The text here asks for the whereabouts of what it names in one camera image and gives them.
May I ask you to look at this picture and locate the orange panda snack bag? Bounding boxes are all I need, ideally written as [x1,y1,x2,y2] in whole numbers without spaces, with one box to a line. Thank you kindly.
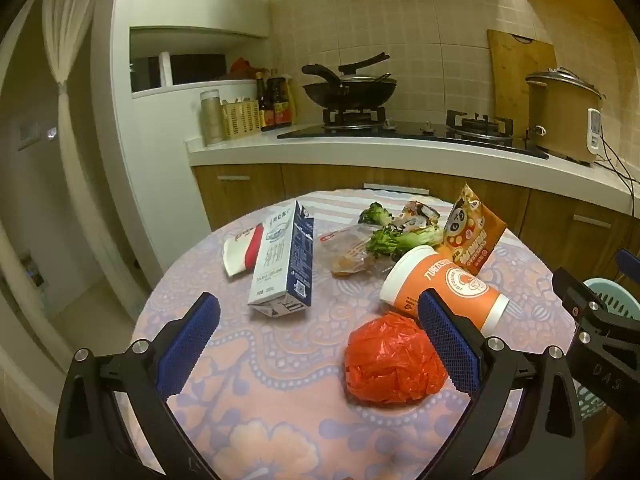
[436,184,506,275]

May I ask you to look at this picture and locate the orange paper cup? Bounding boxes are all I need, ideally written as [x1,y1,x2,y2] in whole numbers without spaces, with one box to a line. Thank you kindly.
[380,246,509,336]

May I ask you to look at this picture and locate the red plastic bag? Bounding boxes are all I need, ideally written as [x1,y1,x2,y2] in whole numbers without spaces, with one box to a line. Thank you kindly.
[344,312,448,405]

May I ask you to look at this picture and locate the large bok choy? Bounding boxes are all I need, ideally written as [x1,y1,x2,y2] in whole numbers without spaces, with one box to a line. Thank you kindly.
[366,226,444,261]

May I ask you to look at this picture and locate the red white paper cup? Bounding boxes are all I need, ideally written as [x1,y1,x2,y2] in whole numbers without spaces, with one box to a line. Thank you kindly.
[222,223,264,278]

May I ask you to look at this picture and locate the clear plastic bread bag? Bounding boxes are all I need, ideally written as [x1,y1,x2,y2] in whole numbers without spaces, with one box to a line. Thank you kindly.
[314,223,400,278]

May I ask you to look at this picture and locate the blue white milk carton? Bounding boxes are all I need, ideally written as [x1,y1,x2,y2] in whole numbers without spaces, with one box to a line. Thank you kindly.
[248,200,314,318]

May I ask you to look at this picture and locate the red panda snack wrapper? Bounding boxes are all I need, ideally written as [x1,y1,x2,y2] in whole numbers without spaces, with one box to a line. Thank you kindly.
[392,200,440,233]

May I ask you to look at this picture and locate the small bok choy piece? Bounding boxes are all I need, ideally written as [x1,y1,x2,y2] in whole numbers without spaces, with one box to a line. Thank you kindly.
[358,202,394,226]

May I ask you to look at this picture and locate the teal plastic trash basket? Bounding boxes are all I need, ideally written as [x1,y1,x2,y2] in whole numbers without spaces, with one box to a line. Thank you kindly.
[574,278,640,420]

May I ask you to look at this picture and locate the wooden kitchen cabinets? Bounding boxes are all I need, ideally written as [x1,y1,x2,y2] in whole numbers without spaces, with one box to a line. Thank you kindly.
[192,164,639,278]

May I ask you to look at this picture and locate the white countertop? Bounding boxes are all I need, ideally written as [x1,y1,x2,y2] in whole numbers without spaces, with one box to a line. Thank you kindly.
[186,126,639,214]

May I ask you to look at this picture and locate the white power meter plug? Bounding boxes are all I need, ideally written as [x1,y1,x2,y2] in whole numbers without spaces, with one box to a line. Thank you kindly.
[587,107,602,155]

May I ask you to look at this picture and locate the beige rice cooker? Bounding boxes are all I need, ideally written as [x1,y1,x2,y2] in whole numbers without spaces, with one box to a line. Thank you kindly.
[525,67,604,166]

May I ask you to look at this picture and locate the black gas stove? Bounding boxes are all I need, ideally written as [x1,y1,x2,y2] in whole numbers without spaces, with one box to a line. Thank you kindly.
[277,107,549,159]

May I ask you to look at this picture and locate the floral pink tablecloth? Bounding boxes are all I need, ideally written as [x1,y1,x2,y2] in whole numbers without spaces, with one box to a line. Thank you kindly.
[131,190,575,479]

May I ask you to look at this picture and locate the wooden cutting board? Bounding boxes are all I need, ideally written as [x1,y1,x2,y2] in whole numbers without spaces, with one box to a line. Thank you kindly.
[487,29,558,133]

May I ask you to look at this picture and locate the black wok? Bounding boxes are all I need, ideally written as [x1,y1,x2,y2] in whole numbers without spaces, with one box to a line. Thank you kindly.
[302,64,397,110]

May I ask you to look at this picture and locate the steel canister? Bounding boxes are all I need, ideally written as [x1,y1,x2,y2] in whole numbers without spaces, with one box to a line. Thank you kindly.
[201,89,224,145]

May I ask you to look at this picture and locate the yellow utensil basket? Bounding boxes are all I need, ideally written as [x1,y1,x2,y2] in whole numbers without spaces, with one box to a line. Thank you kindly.
[221,99,262,139]

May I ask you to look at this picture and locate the dark sauce bottle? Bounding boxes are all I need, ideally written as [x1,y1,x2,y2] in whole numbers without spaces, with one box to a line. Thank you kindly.
[256,70,274,131]

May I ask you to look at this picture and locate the soy sauce bottle red label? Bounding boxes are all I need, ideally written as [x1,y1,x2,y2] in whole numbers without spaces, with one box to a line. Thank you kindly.
[271,77,292,127]

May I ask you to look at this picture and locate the white curtain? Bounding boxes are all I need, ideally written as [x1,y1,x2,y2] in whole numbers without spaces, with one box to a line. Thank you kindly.
[42,0,144,315]

